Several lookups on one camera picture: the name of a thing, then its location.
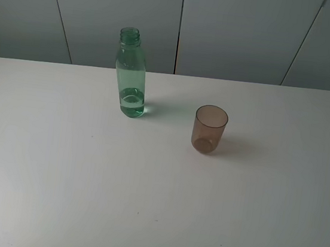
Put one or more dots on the green transparent plastic bottle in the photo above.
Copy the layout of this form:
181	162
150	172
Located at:
131	71

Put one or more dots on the pink translucent plastic cup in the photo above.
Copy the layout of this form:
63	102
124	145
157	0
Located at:
209	126

